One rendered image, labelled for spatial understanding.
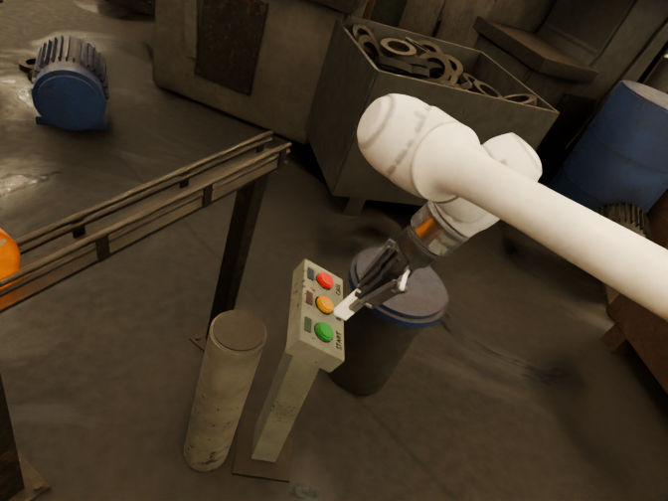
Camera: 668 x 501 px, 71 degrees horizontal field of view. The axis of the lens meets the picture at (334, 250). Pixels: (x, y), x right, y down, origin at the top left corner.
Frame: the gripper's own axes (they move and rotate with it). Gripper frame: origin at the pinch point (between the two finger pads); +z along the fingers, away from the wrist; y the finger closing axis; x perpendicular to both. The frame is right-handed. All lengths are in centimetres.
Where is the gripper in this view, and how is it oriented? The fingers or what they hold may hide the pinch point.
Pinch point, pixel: (351, 304)
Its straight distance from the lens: 90.5
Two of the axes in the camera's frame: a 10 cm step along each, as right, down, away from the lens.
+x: 7.9, 4.8, 3.9
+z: -6.1, 6.1, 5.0
